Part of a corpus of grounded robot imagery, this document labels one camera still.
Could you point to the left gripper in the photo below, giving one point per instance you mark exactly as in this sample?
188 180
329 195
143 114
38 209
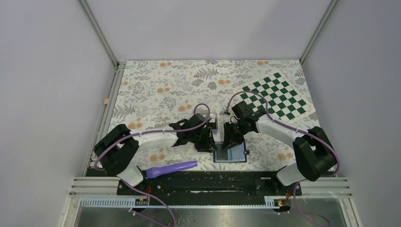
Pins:
208 145

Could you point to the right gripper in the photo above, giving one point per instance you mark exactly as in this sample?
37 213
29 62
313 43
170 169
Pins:
230 139

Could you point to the navy blue card holder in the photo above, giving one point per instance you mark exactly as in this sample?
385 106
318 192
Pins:
237 154

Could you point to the clear plastic card box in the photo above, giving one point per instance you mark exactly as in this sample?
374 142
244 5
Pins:
192 120

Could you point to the purple plastic handle tool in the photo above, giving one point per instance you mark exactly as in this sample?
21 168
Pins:
155 172

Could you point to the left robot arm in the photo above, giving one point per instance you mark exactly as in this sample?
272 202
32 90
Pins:
117 148

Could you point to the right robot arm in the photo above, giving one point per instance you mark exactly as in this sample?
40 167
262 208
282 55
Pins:
313 151

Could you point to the green white checkerboard mat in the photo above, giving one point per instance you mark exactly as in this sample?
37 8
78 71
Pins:
276 92

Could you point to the floral patterned table mat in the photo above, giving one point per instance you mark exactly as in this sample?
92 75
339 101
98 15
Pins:
151 94

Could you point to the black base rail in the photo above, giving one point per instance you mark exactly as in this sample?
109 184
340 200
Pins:
200 189

